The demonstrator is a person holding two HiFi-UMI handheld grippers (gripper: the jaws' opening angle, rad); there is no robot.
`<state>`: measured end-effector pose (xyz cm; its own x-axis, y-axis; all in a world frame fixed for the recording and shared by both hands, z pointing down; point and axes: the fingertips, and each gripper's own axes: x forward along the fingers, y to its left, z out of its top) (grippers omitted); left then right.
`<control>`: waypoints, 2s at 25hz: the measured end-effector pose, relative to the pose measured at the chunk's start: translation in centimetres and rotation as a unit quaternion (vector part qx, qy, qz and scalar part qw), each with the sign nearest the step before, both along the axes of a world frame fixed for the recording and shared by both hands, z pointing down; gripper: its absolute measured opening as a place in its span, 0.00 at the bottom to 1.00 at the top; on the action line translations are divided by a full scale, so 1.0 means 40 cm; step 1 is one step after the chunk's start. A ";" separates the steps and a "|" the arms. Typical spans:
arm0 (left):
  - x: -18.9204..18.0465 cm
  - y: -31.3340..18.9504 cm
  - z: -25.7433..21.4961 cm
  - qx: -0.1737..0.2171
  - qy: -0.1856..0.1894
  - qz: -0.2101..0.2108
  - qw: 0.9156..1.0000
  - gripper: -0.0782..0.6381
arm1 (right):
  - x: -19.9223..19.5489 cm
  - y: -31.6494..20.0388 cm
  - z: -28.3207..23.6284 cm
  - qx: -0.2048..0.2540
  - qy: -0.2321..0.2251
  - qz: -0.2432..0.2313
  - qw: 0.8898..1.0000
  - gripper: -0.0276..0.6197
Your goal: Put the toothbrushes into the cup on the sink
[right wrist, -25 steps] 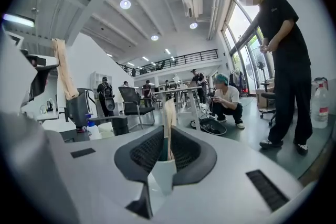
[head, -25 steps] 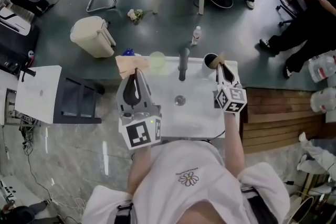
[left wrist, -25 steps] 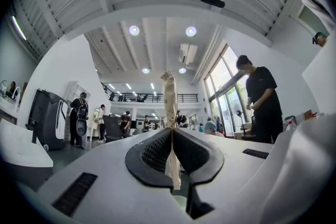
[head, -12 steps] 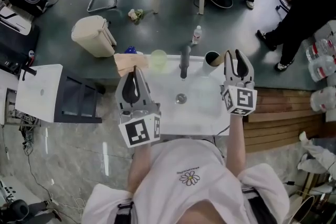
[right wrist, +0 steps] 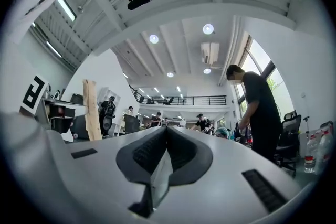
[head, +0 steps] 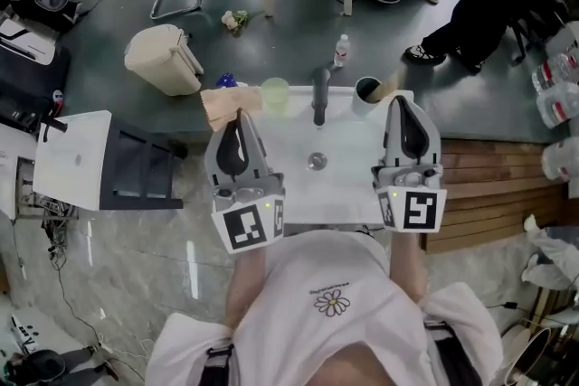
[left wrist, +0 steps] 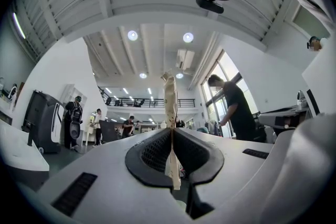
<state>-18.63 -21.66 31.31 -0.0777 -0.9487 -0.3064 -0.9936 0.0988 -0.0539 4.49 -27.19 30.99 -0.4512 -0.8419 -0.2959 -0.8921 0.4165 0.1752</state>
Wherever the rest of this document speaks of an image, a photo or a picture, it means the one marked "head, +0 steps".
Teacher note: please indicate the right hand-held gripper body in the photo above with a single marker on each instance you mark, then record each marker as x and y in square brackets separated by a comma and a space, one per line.
[418, 212]

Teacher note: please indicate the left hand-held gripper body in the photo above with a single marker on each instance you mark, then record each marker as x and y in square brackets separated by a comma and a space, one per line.
[246, 230]

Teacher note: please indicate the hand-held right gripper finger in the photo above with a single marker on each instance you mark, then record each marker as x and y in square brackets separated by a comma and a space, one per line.
[434, 144]
[392, 140]

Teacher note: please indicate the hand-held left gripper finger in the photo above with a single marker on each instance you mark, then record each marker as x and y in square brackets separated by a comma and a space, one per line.
[259, 149]
[211, 158]

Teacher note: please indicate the brown wooden toothbrush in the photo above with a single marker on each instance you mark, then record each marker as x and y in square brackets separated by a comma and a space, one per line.
[384, 86]

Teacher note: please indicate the green translucent cup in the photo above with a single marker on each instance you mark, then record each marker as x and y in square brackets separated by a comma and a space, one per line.
[275, 94]

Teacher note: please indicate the person's right forearm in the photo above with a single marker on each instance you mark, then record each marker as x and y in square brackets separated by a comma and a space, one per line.
[409, 262]

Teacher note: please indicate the person's left forearm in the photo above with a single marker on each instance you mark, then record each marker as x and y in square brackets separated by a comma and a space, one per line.
[244, 285]

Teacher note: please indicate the metal sink drain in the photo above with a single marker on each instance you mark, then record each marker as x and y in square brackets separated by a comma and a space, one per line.
[317, 161]

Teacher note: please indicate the white sink black cabinet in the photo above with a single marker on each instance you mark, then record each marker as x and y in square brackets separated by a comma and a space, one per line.
[72, 158]

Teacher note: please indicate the wooden slat pallet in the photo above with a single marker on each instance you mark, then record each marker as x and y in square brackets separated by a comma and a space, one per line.
[488, 194]

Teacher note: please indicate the blue and white bottle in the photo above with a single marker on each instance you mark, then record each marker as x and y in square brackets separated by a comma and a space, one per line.
[226, 80]

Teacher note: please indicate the clear water bottle red label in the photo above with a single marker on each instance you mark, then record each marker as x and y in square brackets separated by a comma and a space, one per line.
[342, 52]

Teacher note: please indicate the beige trash bin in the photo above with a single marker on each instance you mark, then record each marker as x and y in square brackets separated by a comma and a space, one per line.
[158, 59]

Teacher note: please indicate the person's white flower-print shirt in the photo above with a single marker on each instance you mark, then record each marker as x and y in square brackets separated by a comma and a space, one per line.
[325, 330]

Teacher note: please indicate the pack of water bottles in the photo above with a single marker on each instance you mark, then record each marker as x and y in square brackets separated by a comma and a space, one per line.
[558, 90]
[563, 160]

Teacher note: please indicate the white flower bunch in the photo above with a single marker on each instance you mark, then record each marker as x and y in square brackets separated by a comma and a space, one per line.
[233, 20]

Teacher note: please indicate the white cloth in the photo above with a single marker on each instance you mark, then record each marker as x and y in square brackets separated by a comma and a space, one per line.
[552, 257]

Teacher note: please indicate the small black faucet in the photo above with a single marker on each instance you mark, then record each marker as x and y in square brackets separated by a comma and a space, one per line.
[52, 126]

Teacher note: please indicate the round metal bin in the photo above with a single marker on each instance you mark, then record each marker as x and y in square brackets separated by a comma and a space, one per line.
[538, 357]

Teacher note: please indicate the black case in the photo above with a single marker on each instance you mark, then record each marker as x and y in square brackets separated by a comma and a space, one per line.
[27, 81]

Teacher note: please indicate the white flat device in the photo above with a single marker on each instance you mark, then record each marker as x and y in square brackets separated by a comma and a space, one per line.
[22, 40]

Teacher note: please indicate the white power strip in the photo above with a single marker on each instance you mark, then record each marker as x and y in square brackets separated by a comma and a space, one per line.
[25, 332]

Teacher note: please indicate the black helmet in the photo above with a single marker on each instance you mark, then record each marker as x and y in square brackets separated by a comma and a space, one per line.
[40, 366]

